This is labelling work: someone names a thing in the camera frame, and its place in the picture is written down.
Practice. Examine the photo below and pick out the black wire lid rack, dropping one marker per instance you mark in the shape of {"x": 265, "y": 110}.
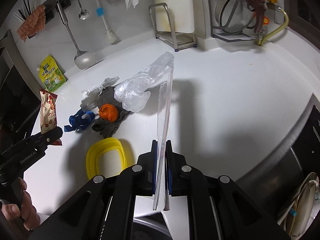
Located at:
{"x": 219, "y": 33}

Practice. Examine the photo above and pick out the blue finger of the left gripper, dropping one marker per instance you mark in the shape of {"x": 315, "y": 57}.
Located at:
{"x": 50, "y": 136}

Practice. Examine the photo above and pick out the white tissue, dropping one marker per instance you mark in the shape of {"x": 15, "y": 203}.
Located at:
{"x": 90, "y": 97}

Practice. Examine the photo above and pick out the orange mandarin peel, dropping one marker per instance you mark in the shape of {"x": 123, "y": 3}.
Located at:
{"x": 108, "y": 112}

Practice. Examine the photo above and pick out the red white snack wrapper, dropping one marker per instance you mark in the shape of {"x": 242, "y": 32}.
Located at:
{"x": 48, "y": 116}

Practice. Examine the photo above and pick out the clear zip bag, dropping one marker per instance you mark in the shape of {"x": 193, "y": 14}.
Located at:
{"x": 163, "y": 118}

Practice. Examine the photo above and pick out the steel cutting board rack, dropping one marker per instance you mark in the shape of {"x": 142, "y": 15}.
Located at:
{"x": 178, "y": 41}

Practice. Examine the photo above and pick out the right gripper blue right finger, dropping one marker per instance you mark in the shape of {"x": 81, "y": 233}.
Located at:
{"x": 173, "y": 168}

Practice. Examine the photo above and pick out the yellow green seasoning pouch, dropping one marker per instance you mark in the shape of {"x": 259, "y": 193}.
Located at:
{"x": 50, "y": 74}

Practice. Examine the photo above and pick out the dishes in sink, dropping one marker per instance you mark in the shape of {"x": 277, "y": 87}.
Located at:
{"x": 301, "y": 213}

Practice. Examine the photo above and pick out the clear plastic bag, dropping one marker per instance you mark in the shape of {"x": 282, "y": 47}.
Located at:
{"x": 134, "y": 93}

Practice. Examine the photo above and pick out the grey perforated trash bin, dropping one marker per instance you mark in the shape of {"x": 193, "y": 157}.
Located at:
{"x": 147, "y": 228}

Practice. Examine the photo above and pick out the dark grey rag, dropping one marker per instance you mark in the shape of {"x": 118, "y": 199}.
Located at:
{"x": 105, "y": 128}

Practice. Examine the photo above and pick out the orange dish cloth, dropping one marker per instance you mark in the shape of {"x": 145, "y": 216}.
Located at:
{"x": 33, "y": 24}

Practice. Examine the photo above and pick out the person's left hand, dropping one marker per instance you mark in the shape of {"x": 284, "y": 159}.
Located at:
{"x": 27, "y": 211}

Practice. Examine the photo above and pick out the yellow square plastic lid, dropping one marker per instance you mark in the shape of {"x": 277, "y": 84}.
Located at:
{"x": 106, "y": 157}

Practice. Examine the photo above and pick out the red gas valve handle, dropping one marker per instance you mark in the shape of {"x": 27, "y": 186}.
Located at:
{"x": 259, "y": 8}

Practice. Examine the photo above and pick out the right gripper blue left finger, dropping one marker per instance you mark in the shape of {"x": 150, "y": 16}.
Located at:
{"x": 147, "y": 176}

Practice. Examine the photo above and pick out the steel ladle spoon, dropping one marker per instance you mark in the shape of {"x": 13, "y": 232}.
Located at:
{"x": 83, "y": 14}

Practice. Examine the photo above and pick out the black kitchen sink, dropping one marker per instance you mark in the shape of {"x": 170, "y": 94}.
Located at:
{"x": 274, "y": 181}

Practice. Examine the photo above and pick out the white cutting board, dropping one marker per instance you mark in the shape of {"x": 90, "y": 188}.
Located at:
{"x": 182, "y": 11}

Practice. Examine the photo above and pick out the steel spatula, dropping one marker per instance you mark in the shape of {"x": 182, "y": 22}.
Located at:
{"x": 83, "y": 59}

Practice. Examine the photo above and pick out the white blue bottle brush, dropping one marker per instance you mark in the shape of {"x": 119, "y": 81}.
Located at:
{"x": 110, "y": 35}

